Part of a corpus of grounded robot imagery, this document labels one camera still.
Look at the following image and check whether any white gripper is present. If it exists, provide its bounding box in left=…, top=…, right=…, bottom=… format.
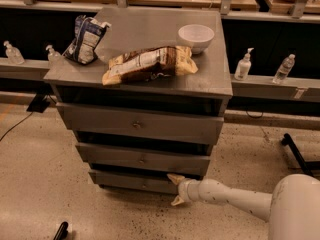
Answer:
left=167, top=173, right=198, bottom=206

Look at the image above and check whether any grey bottom drawer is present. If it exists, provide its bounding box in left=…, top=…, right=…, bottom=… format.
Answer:
left=88, top=168, right=203, bottom=195

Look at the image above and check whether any grey drawer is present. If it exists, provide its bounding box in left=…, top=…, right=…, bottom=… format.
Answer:
left=88, top=168, right=203, bottom=195
left=76, top=142, right=210, bottom=176
left=57, top=102, right=224, bottom=144

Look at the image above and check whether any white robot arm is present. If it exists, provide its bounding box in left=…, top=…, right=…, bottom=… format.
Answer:
left=168, top=174, right=320, bottom=240

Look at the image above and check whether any grey drawer cabinet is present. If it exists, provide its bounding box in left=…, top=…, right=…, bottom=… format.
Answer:
left=43, top=6, right=234, bottom=195

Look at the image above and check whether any grey middle drawer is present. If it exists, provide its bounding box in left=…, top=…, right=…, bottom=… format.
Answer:
left=76, top=142, right=210, bottom=176

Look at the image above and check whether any grey top drawer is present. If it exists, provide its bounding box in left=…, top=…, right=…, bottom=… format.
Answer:
left=57, top=102, right=224, bottom=144

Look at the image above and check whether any black object bottom edge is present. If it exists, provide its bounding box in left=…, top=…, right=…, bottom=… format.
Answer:
left=53, top=221, right=68, bottom=240

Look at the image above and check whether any yellow brown chip bag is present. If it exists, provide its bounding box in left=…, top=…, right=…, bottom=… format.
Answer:
left=102, top=46, right=198, bottom=85

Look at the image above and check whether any black stand leg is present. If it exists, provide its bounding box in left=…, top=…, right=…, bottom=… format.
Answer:
left=281, top=133, right=320, bottom=177

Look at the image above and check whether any white pump bottle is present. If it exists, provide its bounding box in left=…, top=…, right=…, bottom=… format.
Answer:
left=234, top=48, right=252, bottom=81

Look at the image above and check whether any white bowl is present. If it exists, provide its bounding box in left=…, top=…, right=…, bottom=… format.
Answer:
left=178, top=24, right=215, bottom=54

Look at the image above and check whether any black floor box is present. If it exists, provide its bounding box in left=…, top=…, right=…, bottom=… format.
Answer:
left=27, top=94, right=50, bottom=113

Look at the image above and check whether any clear water bottle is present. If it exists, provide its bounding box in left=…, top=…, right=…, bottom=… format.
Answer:
left=272, top=54, right=295, bottom=84

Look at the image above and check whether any blue white snack bag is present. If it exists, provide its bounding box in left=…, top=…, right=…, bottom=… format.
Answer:
left=63, top=15, right=111, bottom=65

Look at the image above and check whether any clear pump bottle near cabinet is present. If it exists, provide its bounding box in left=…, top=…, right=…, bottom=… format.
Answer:
left=46, top=45, right=61, bottom=64

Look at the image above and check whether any clear pump bottle far left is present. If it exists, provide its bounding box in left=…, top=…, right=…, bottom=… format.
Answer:
left=3, top=41, right=25, bottom=65

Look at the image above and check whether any grey shelf rail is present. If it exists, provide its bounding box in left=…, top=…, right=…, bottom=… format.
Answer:
left=0, top=58, right=320, bottom=103

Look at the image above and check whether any black floor cable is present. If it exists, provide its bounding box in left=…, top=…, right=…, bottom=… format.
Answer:
left=0, top=112, right=34, bottom=142

